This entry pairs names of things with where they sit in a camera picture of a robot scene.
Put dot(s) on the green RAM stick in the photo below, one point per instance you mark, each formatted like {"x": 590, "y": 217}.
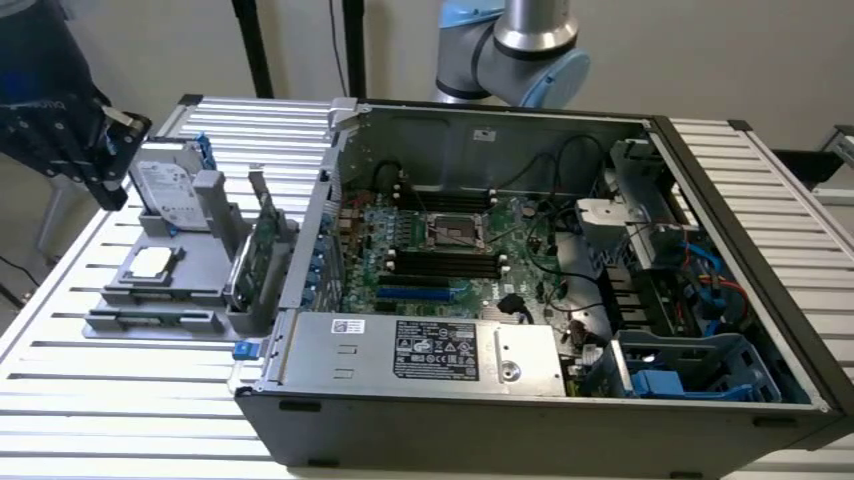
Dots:
{"x": 150, "y": 318}
{"x": 174, "y": 294}

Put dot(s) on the silver CPU chip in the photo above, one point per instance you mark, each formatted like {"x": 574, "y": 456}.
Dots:
{"x": 155, "y": 262}

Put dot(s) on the silver hard disk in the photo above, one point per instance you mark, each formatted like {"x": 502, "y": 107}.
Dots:
{"x": 167, "y": 195}

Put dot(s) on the silver blue Universal Robots arm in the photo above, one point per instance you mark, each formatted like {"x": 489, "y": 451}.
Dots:
{"x": 527, "y": 30}

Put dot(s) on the black RAM slot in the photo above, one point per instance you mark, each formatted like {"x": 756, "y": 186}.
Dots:
{"x": 447, "y": 274}
{"x": 447, "y": 267}
{"x": 447, "y": 260}
{"x": 446, "y": 201}
{"x": 447, "y": 254}
{"x": 446, "y": 191}
{"x": 446, "y": 196}

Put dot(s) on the silver power supply unit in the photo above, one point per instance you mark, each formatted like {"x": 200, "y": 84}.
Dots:
{"x": 334, "y": 370}

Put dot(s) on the aluminium profile bar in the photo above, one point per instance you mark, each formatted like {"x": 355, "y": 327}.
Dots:
{"x": 837, "y": 145}

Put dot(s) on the black expansion slot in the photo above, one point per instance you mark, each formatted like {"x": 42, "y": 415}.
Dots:
{"x": 401, "y": 306}

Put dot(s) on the green graphics card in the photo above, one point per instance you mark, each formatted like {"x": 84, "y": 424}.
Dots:
{"x": 263, "y": 250}

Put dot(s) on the black box beside table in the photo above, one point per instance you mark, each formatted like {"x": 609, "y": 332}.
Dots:
{"x": 808, "y": 167}

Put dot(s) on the thick black stand pole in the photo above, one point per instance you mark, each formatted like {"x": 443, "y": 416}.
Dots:
{"x": 254, "y": 45}

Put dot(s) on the grey parts rack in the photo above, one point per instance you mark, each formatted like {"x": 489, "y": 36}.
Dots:
{"x": 200, "y": 260}

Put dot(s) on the blue disk bracket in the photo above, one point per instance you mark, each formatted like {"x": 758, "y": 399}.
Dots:
{"x": 203, "y": 150}

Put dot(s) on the blue case latch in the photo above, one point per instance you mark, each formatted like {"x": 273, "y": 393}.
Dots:
{"x": 244, "y": 350}

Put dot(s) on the metal CPU socket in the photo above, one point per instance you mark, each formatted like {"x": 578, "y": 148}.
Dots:
{"x": 454, "y": 232}

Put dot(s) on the metal drive cage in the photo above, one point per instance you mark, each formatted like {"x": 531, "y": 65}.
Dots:
{"x": 643, "y": 165}

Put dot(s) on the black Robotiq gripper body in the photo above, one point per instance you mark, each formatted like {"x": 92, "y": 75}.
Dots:
{"x": 40, "y": 75}

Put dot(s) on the open black PC case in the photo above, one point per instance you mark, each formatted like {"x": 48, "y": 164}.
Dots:
{"x": 467, "y": 435}

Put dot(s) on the blue-grey plastic disk bay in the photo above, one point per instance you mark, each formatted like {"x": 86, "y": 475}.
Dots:
{"x": 708, "y": 350}

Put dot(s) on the green motherboard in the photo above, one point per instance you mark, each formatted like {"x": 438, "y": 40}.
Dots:
{"x": 527, "y": 260}

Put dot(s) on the black table corner cap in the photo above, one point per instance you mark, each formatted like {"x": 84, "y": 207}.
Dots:
{"x": 191, "y": 99}
{"x": 741, "y": 125}

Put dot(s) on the silver case hinge latch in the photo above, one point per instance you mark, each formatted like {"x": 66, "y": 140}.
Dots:
{"x": 342, "y": 112}

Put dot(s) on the blue expansion slot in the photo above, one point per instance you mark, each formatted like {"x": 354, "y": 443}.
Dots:
{"x": 414, "y": 292}

